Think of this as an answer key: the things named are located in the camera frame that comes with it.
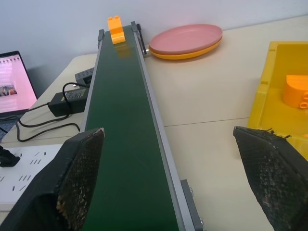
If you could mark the black power adapter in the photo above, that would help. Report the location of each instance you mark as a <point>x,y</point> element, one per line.
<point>67,102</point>

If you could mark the pink plastic plate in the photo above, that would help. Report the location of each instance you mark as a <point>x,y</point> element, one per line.
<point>185,38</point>

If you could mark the open laptop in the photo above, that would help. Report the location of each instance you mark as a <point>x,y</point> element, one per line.
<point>12,84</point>

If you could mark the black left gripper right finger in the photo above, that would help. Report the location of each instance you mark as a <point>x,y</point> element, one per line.
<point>272,173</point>

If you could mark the grey vented power supply box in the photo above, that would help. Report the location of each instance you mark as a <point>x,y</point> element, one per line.
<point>84,76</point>

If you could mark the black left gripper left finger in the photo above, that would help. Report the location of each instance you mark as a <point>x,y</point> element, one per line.
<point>72,173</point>

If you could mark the orange stepped toy block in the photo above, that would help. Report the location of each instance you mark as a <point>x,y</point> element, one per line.
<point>116,31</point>

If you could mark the yellow plastic bin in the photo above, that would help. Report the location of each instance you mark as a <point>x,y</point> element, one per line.
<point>274,101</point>

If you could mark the green conveyor belt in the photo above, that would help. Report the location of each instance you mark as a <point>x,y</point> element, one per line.
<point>130,134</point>

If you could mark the white power strip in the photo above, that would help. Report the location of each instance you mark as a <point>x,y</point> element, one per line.
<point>21,168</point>

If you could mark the yellow plastic plate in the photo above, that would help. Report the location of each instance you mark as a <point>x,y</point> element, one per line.
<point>183,53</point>

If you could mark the orange rounded toy block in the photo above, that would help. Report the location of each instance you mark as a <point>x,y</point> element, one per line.
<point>296,91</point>

